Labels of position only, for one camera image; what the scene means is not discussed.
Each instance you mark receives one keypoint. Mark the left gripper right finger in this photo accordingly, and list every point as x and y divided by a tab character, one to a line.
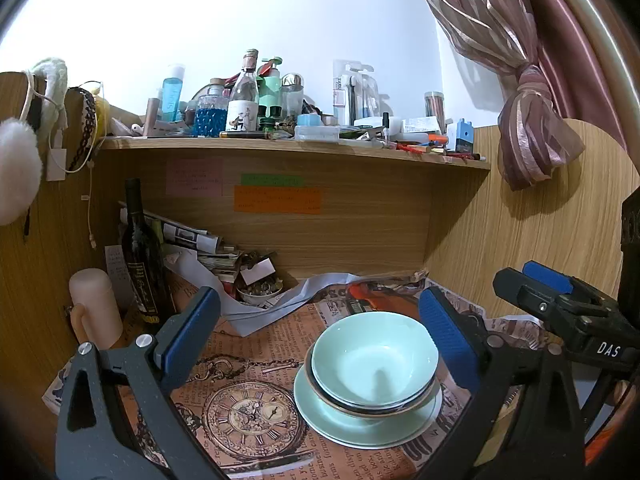
460	340

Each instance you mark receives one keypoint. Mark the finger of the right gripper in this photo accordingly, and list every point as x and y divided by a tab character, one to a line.
560	282

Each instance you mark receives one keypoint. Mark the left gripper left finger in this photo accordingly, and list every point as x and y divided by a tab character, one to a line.
181	340

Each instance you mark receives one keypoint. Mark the small green bowl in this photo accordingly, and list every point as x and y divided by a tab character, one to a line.
374	359

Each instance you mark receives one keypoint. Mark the mint green plate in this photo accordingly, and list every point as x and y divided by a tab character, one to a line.
362	432

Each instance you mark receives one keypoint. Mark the white paper sheet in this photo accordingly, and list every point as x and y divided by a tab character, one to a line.
246	319

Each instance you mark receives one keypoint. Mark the dark wine bottle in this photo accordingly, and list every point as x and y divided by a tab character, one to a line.
144	263

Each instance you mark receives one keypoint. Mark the vintage newspaper mat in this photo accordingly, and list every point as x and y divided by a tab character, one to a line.
239	399

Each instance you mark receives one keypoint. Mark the small bowl of trinkets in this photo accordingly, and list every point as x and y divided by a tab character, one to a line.
261	293

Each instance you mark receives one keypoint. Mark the stack of books and magazines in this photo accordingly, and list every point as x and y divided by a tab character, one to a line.
222	259

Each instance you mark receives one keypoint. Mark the beige cylindrical container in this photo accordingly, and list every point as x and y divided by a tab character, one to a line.
94	315

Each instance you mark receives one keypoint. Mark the pink sticky note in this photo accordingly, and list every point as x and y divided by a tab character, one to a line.
194	177

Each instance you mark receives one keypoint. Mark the orange sticky note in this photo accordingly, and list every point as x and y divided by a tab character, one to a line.
276	200

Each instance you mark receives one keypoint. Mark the green sticky note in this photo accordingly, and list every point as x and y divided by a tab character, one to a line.
272	180

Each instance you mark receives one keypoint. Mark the wooden shelf board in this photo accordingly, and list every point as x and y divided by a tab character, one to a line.
284	147

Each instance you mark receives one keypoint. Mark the pencil holder cup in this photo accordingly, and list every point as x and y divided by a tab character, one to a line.
434	107

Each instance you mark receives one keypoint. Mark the blue beaded jar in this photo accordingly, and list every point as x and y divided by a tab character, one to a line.
210	118

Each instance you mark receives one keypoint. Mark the clear glass liquor bottle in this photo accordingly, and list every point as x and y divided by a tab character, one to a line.
244	97

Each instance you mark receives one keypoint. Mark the white fluffy earmuffs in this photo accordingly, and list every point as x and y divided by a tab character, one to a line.
21	164

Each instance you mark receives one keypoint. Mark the green thermos bottle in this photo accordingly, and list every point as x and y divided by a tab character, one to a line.
269	90

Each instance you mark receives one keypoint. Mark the leopard print headband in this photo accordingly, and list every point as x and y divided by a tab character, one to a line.
88	124

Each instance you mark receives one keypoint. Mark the blue liquid bottle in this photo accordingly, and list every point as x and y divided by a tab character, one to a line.
172	87

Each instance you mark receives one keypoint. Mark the pink striped curtain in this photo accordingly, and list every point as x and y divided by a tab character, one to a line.
542	51

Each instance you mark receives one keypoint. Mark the silver lidded glass jar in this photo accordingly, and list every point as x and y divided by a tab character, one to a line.
292	95

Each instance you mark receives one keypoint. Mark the white charger with cable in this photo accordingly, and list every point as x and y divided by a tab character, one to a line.
56	171

